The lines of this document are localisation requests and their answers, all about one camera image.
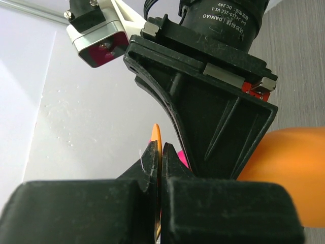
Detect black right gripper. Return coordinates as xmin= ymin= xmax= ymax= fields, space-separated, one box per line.
xmin=124 ymin=15 xmax=278 ymax=179

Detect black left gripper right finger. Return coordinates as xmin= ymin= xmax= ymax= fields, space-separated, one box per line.
xmin=161 ymin=143 xmax=305 ymax=243

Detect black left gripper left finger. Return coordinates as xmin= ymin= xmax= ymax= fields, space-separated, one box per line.
xmin=1 ymin=141 xmax=159 ymax=243

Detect pink plastic wine glass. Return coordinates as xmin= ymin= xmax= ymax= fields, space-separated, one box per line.
xmin=177 ymin=150 xmax=189 ymax=168

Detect orange plastic wine glass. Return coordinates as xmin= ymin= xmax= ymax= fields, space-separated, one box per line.
xmin=149 ymin=123 xmax=325 ymax=239

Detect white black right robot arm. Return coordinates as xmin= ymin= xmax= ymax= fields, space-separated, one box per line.
xmin=123 ymin=1 xmax=278 ymax=179

